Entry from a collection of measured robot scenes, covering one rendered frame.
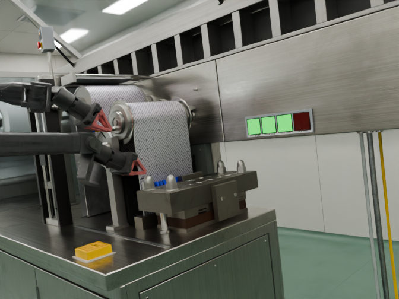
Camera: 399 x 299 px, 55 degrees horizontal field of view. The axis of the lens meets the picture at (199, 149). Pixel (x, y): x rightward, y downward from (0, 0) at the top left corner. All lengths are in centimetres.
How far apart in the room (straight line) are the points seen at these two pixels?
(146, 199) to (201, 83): 52
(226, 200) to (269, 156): 297
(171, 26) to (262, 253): 92
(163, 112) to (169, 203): 38
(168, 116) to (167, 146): 11
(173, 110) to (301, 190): 280
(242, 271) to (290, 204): 292
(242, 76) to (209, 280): 66
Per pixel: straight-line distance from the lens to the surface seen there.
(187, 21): 153
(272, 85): 125
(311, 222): 404
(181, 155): 136
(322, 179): 387
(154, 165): 128
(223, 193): 119
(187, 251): 105
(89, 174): 112
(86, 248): 106
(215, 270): 115
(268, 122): 125
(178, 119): 136
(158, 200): 111
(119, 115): 126
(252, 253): 127
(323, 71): 116
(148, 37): 171
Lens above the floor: 120
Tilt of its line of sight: 3 degrees down
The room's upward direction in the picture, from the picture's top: 7 degrees counter-clockwise
